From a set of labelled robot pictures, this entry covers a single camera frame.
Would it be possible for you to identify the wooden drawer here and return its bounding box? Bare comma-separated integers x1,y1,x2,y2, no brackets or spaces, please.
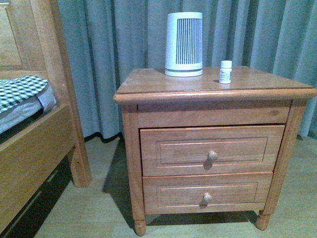
143,172,272,214
140,125,284,177

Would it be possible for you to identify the grey pleated curtain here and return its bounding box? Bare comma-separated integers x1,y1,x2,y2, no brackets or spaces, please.
58,0,317,138

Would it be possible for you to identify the small white medicine bottle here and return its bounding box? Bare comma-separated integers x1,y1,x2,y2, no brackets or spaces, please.
219,60,232,84

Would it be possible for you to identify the checkered black white bedsheet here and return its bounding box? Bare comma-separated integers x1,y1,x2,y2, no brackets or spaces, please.
0,75,49,113

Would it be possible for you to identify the wooden nightstand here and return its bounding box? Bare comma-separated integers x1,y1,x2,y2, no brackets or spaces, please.
113,66,317,236

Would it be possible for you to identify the wooden bed frame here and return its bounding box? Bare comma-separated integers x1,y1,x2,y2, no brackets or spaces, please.
0,0,92,230

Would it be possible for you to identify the white cylindrical air purifier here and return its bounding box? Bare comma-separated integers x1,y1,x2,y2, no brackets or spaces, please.
165,12,203,77

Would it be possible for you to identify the grey striped mattress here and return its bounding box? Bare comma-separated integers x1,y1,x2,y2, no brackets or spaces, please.
0,83,56,133

